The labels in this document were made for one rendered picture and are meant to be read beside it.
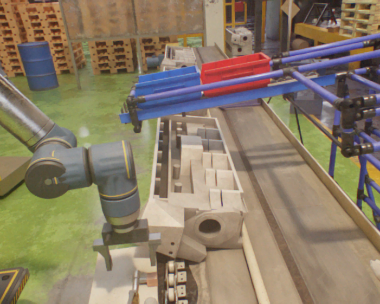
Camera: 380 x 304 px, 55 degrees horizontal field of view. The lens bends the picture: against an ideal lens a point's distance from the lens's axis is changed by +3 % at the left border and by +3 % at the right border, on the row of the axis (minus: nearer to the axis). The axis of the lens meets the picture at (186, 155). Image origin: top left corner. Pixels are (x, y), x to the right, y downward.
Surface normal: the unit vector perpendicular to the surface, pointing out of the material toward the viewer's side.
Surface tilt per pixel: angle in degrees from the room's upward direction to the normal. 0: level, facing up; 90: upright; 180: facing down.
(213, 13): 90
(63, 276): 0
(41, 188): 90
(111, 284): 0
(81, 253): 0
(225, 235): 90
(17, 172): 90
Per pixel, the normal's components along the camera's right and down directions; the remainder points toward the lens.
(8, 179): 0.98, 0.00
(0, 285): -0.07, -0.90
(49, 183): 0.22, 0.40
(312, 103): -0.39, 0.41
